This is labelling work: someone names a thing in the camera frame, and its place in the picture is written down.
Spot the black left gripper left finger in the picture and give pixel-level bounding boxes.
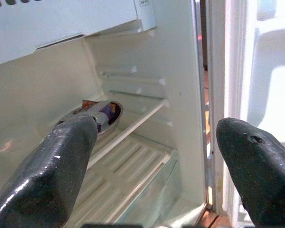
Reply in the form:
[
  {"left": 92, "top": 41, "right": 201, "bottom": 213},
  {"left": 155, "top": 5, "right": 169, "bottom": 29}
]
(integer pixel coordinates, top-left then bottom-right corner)
[{"left": 0, "top": 113, "right": 98, "bottom": 228}]

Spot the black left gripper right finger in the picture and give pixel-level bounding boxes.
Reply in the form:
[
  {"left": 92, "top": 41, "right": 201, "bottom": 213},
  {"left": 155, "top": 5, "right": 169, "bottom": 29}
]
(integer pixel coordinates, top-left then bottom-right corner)
[{"left": 216, "top": 117, "right": 285, "bottom": 226}]

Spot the white fridge door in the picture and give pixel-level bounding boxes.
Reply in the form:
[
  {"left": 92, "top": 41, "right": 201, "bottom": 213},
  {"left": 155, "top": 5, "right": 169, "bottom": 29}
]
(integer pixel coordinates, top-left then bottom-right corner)
[{"left": 205, "top": 0, "right": 285, "bottom": 224}]

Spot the white fridge shelf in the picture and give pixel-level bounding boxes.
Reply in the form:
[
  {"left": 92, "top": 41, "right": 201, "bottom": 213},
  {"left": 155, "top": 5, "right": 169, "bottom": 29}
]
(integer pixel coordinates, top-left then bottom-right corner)
[{"left": 86, "top": 90, "right": 170, "bottom": 170}]

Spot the white fridge interior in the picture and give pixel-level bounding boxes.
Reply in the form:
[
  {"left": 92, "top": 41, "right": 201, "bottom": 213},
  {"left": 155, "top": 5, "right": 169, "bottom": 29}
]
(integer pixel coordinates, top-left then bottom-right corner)
[{"left": 0, "top": 0, "right": 209, "bottom": 228}]

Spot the metal bowl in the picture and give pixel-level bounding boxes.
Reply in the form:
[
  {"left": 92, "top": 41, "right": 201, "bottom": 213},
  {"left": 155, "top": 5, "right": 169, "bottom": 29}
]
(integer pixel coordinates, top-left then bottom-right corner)
[{"left": 55, "top": 100, "right": 124, "bottom": 136}]

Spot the purple snack packet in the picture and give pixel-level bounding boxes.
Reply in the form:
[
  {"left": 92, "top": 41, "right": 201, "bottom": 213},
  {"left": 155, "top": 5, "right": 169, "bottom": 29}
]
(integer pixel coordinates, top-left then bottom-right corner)
[{"left": 93, "top": 101, "right": 121, "bottom": 132}]

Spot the glass crisper drawer cover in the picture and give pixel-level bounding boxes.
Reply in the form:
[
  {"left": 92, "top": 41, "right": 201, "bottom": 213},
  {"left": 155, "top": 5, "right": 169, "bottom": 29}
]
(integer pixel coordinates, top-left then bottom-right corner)
[{"left": 68, "top": 133, "right": 181, "bottom": 228}]

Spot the white freezer compartment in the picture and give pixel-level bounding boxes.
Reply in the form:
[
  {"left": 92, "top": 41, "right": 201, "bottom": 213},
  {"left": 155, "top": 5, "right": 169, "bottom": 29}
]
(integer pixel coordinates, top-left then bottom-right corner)
[{"left": 0, "top": 0, "right": 157, "bottom": 67}]

